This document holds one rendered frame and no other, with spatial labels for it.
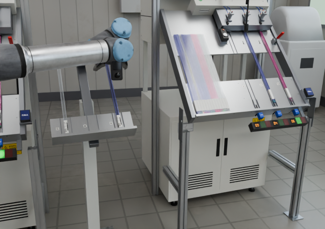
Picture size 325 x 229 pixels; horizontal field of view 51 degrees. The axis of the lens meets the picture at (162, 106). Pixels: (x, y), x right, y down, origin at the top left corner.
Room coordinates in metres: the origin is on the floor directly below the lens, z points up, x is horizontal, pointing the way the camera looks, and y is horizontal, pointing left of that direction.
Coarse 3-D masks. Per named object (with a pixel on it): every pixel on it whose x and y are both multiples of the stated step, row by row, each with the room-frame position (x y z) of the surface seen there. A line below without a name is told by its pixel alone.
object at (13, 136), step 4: (8, 132) 1.29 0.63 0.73; (12, 132) 1.30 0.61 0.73; (16, 132) 1.30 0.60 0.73; (0, 136) 1.28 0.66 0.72; (4, 136) 1.29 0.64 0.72; (8, 136) 1.30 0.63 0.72; (12, 136) 1.30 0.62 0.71; (16, 136) 1.31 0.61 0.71; (20, 136) 1.32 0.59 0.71; (4, 140) 1.32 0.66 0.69; (8, 140) 1.32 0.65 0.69; (12, 140) 1.33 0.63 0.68
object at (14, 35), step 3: (15, 15) 1.76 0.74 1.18; (15, 18) 1.75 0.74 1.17; (15, 21) 1.74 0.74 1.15; (15, 24) 1.72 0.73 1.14; (15, 27) 1.71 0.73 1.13; (12, 30) 1.69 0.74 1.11; (15, 30) 1.70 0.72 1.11; (12, 33) 1.68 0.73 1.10; (15, 33) 1.68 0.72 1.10; (3, 36) 1.66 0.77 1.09; (6, 36) 1.66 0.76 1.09; (12, 36) 1.67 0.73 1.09; (15, 36) 1.67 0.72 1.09; (3, 39) 1.64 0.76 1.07; (6, 39) 1.65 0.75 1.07; (15, 39) 1.66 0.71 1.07; (3, 42) 1.63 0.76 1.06; (6, 42) 1.63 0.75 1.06; (15, 42) 1.65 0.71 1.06
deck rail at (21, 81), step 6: (18, 12) 1.77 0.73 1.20; (18, 18) 1.74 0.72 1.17; (18, 24) 1.71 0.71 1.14; (18, 30) 1.69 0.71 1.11; (18, 36) 1.66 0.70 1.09; (18, 42) 1.64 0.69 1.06; (18, 78) 1.49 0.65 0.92; (18, 84) 1.47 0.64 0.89; (24, 84) 1.53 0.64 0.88; (24, 90) 1.50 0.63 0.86; (24, 96) 1.47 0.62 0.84; (24, 102) 1.43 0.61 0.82; (24, 108) 1.40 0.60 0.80; (24, 126) 1.34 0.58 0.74; (24, 132) 1.32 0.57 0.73; (24, 138) 1.34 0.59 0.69
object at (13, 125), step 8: (8, 96) 1.43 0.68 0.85; (16, 96) 1.44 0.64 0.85; (8, 104) 1.41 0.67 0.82; (16, 104) 1.41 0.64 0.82; (8, 112) 1.38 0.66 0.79; (16, 112) 1.39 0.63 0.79; (8, 120) 1.35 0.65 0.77; (16, 120) 1.36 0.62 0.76; (0, 128) 1.32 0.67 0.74; (8, 128) 1.33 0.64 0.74; (16, 128) 1.33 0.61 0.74
